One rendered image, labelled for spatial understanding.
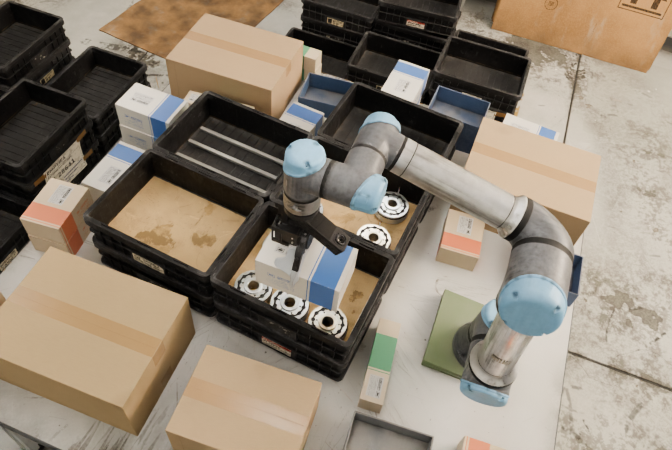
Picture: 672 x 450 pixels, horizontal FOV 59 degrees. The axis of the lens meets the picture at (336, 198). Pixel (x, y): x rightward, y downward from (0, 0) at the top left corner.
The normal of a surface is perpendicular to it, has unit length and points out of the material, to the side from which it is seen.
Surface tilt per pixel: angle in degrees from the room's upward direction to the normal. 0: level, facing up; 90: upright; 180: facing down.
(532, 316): 85
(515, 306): 85
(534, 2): 75
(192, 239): 0
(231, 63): 0
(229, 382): 0
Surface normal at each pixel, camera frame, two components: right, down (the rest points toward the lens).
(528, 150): 0.08, -0.63
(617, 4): -0.33, 0.53
